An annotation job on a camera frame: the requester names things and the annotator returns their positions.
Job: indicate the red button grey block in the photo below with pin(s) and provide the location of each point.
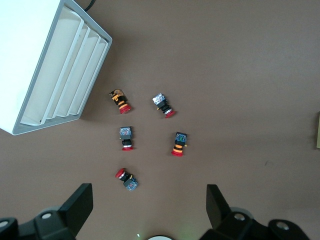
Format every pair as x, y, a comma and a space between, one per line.
162, 103

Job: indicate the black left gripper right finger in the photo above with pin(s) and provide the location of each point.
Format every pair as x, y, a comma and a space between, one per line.
217, 207

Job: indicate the red button orange striped body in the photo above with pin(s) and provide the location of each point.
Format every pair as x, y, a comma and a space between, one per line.
178, 146

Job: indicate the red button yellow orange block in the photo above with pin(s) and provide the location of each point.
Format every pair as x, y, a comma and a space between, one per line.
120, 100

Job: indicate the red button blue block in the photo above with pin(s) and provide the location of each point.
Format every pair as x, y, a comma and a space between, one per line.
125, 133
130, 183

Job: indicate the brown table mat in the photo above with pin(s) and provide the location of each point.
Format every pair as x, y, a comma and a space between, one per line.
225, 62

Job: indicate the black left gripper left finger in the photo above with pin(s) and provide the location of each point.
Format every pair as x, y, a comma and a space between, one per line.
75, 207

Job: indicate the white slotted storage box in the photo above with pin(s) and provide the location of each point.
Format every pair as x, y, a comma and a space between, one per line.
25, 50

